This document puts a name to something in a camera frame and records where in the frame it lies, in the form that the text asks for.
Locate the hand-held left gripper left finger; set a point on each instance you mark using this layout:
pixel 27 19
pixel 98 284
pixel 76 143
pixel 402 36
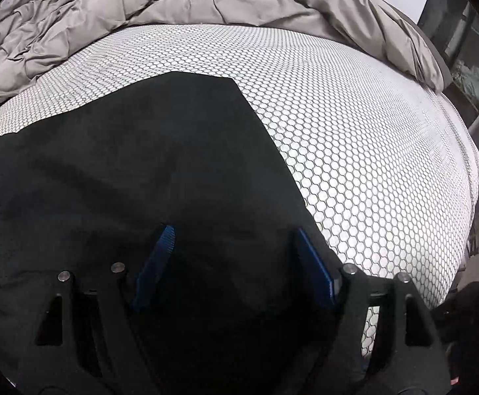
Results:
pixel 155 269

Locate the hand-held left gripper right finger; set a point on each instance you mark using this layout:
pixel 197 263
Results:
pixel 313 265

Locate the black pants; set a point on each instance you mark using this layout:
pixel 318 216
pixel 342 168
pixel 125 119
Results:
pixel 120 152

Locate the honeycomb pattern bed mattress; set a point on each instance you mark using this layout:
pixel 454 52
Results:
pixel 346 131

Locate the dark cloth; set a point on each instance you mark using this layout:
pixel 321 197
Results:
pixel 470 317

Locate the grey comforter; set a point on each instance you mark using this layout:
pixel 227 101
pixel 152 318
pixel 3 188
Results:
pixel 140 4

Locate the dark glass cabinet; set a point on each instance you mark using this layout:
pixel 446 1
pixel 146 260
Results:
pixel 470 49

